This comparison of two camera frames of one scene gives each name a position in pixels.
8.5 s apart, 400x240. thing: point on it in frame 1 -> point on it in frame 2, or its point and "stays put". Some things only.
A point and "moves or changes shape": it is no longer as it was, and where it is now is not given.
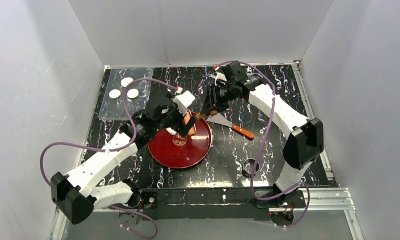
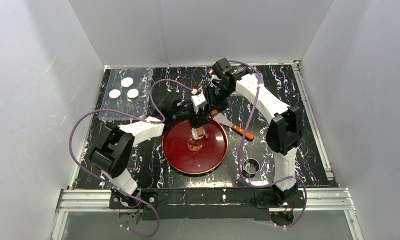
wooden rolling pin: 192,130 moves or changes shape
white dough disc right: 133,93 stays put
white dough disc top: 126,81 stays put
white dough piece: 171,131 -> 195,133
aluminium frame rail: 320,200 stays put
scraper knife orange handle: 217,118 stays put
